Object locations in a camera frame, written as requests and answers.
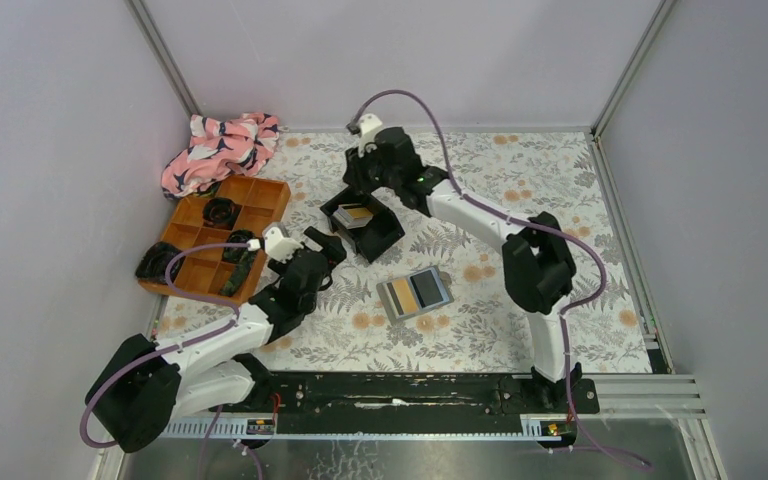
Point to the black plastic card tray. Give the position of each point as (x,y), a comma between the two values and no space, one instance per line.
(368,225)

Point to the orange compartment organizer tray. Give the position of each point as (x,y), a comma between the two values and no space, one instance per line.
(202,273)

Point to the silver card in tray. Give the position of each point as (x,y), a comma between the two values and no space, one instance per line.
(341,218)

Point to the dark grey credit card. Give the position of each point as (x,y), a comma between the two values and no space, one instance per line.
(426,288)

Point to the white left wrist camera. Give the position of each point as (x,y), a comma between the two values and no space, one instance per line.
(276,243)

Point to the dark rolled belt compartment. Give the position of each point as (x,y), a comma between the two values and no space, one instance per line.
(220,213)
(242,260)

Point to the dark rolled belt outside tray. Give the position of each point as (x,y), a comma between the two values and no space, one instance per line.
(152,267)

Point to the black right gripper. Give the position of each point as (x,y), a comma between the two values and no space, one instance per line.
(356,163)

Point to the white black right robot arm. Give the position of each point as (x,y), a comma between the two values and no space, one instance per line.
(538,267)

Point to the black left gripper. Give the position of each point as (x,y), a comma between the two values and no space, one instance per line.
(331,248)

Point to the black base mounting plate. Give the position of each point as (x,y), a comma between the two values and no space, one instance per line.
(335,403)

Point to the gold card in tray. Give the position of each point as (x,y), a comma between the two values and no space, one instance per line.
(356,212)

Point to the pink navy patterned cloth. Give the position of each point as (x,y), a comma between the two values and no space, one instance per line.
(220,149)

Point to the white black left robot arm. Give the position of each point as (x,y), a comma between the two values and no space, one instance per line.
(148,384)

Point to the dark rolled belt upper compartment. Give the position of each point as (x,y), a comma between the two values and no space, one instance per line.
(220,213)

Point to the dark rolled belt right compartment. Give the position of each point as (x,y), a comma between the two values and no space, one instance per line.
(242,260)

